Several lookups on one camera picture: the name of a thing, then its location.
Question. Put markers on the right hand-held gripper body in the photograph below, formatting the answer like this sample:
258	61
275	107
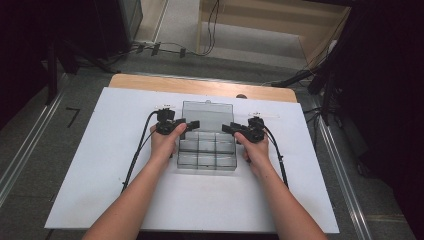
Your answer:
255	128

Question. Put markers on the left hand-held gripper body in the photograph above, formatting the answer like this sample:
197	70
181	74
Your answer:
165	120

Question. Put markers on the clear plastic compartment box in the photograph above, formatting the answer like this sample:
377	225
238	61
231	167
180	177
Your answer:
206	150

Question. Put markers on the white board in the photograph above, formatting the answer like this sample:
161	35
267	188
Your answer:
116	116

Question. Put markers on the person's left hand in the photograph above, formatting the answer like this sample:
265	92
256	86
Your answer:
165	143

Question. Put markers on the person's right hand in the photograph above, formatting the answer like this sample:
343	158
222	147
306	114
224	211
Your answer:
255	155

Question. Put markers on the black curtain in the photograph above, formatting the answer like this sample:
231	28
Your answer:
386	83
20	50

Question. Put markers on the power strip with plugs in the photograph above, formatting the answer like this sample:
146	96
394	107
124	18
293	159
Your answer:
155	48

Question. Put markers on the metal floor rail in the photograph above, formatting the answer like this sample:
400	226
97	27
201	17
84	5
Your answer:
343	180
30	143

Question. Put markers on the wooden shelf cabinet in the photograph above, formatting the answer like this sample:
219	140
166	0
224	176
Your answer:
266	23

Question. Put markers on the wooden table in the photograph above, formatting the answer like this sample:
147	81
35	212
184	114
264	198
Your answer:
200	86

